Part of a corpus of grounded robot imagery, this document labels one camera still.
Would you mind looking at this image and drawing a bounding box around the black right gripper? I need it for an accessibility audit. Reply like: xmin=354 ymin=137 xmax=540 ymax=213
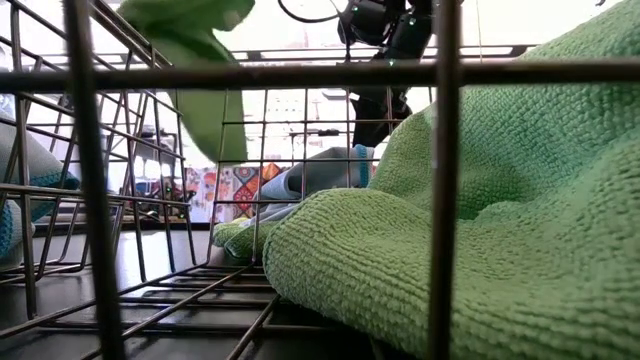
xmin=349 ymin=87 xmax=414 ymax=150

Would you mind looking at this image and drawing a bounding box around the light blue microfiber towel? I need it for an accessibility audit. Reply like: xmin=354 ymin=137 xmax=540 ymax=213
xmin=0 ymin=94 xmax=82 ymax=269
xmin=252 ymin=144 xmax=376 ymax=226

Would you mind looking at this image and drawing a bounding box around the black right camera cable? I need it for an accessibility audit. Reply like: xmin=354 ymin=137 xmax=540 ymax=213
xmin=277 ymin=0 xmax=351 ymax=25

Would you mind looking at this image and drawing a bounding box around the gold wire basket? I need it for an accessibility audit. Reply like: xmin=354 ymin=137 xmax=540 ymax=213
xmin=0 ymin=0 xmax=199 ymax=321

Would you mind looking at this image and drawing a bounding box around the green microfiber towel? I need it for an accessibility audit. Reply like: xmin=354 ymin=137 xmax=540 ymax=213
xmin=212 ymin=214 xmax=301 ymax=262
xmin=117 ymin=0 xmax=257 ymax=164
xmin=262 ymin=0 xmax=640 ymax=360

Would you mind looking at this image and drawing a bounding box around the colourful patterned fabric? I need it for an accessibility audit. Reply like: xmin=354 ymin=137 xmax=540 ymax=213
xmin=182 ymin=162 xmax=284 ymax=224

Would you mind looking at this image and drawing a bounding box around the black wire basket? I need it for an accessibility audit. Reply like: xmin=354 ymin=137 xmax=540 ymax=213
xmin=0 ymin=0 xmax=640 ymax=360

